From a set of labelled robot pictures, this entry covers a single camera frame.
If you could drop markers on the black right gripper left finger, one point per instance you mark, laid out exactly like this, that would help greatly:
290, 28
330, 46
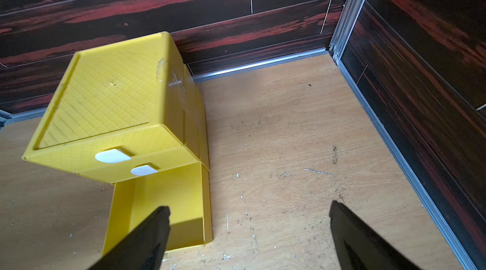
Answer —
143, 248

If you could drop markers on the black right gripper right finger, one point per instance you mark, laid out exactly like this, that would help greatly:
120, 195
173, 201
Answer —
358, 246

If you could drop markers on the yellow plastic drawer box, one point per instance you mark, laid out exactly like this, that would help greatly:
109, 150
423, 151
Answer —
129, 114

